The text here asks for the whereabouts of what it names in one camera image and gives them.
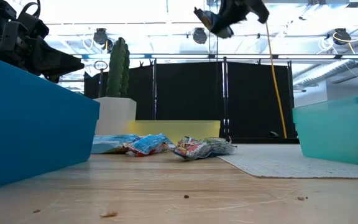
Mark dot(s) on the grey ceiling duct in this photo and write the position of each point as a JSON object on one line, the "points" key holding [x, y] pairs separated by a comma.
{"points": [[322, 74]]}

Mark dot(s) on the green cactus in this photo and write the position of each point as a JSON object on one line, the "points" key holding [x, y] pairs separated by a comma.
{"points": [[117, 68]]}

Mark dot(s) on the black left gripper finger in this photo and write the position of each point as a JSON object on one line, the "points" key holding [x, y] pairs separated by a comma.
{"points": [[59, 76], [54, 60]]}

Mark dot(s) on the white hexagonal plant pot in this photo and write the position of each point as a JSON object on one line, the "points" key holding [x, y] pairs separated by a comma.
{"points": [[113, 115]]}

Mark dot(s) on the dark blue plastic bin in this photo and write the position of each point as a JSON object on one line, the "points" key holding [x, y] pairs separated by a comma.
{"points": [[26, 124]]}

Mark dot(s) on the black round ceiling lamp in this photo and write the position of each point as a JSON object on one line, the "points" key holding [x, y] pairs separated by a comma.
{"points": [[100, 35], [200, 35], [342, 36]]}

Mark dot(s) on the yellow translucent plastic bin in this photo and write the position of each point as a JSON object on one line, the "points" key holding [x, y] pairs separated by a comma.
{"points": [[182, 129]]}

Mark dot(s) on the teal translucent plastic bin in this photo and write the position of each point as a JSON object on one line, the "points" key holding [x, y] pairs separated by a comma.
{"points": [[337, 133]]}

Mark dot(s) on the red green wrapper granola bar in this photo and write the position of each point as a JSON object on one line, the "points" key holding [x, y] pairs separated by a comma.
{"points": [[204, 147]]}

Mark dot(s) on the black partition screen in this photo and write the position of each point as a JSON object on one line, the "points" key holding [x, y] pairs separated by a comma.
{"points": [[191, 93]]}

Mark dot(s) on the grey woven mat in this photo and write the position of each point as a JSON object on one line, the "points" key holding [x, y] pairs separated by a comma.
{"points": [[291, 161]]}

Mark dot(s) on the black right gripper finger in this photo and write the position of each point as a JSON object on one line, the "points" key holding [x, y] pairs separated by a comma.
{"points": [[259, 9], [233, 12]]}

